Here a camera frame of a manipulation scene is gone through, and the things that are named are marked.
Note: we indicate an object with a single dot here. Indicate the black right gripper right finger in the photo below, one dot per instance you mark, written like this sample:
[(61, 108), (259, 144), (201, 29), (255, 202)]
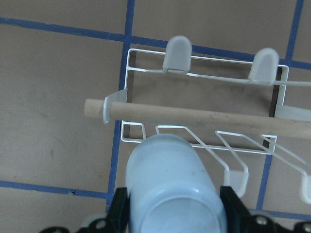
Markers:
[(237, 214)]

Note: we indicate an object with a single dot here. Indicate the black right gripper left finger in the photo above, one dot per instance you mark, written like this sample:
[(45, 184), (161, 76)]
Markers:
[(118, 215)]

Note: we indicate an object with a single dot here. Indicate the light blue plastic cup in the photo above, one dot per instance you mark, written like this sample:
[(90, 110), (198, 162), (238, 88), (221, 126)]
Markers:
[(170, 190)]

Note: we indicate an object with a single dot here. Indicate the white wire cup rack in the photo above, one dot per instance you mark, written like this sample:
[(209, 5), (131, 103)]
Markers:
[(227, 106)]

